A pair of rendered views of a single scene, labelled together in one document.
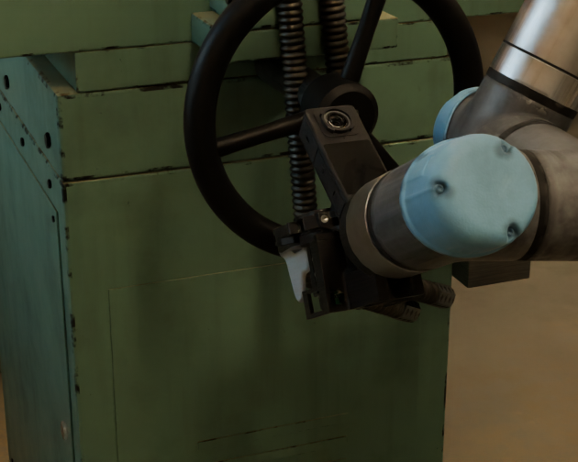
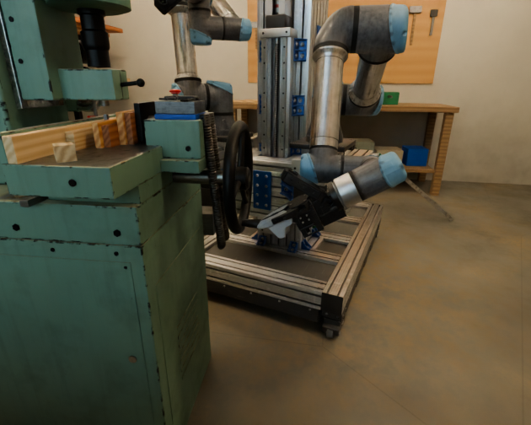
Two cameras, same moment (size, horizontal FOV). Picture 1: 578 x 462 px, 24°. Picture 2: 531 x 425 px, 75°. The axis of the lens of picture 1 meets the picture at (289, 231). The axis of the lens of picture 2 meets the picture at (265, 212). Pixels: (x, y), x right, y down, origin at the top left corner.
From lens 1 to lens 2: 0.98 m
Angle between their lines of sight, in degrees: 58
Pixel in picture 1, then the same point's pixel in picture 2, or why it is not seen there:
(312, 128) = (293, 175)
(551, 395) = not seen: hidden behind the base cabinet
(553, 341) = not seen: hidden behind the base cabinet
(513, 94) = (333, 149)
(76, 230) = (147, 265)
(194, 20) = (164, 162)
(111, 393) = (159, 327)
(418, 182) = (392, 168)
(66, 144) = (141, 228)
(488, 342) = not seen: hidden behind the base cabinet
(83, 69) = (141, 192)
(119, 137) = (151, 218)
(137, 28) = (150, 170)
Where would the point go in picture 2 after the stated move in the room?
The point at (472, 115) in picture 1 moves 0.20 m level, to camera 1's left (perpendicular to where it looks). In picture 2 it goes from (323, 159) to (291, 177)
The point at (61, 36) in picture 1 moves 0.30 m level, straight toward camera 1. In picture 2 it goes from (134, 179) to (277, 194)
